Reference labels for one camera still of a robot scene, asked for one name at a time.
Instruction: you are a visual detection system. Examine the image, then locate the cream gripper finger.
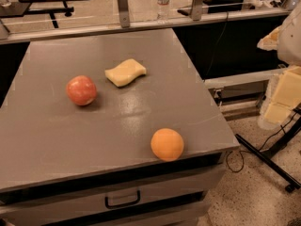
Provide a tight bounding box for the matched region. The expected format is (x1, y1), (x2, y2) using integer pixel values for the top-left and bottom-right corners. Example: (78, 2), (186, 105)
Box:
(257, 27), (279, 51)
(263, 66), (301, 124)

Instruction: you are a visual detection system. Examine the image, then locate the orange fruit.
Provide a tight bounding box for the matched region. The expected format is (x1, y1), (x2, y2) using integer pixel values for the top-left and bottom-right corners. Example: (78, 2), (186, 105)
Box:
(150, 128), (184, 162)

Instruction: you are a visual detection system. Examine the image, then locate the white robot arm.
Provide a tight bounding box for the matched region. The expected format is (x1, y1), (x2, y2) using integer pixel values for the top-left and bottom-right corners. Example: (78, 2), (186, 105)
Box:
(257, 4), (301, 124)

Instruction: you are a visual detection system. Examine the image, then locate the yellow sponge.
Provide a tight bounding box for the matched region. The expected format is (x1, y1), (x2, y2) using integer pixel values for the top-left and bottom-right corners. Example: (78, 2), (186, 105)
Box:
(104, 58), (147, 88)

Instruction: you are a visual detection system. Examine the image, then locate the black floor stand base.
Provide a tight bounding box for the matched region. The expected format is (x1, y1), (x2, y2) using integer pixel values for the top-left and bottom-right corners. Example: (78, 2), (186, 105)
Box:
(235, 107), (301, 193)

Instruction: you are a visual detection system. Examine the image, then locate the clear plastic water bottle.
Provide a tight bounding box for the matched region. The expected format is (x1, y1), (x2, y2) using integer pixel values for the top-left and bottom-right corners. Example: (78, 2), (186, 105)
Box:
(157, 0), (169, 23)

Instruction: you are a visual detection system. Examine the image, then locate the red apple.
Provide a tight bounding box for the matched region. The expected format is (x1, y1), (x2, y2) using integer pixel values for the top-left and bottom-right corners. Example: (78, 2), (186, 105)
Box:
(66, 75), (97, 106)

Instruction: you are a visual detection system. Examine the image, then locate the grey drawer cabinet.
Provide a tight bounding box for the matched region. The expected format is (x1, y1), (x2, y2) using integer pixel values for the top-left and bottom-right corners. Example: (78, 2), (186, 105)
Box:
(0, 29), (237, 226)

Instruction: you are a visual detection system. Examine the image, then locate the black floor cable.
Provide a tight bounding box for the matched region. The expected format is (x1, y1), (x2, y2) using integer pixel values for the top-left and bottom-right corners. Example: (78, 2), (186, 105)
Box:
(225, 110), (299, 174)

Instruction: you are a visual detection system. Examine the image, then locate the metal rail frame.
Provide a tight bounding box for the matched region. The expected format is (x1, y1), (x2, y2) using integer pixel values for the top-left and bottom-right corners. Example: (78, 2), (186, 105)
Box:
(0, 0), (291, 44)

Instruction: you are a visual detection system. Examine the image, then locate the black drawer handle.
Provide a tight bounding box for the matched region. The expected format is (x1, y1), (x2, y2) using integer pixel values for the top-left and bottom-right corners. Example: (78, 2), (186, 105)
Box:
(104, 189), (141, 209)

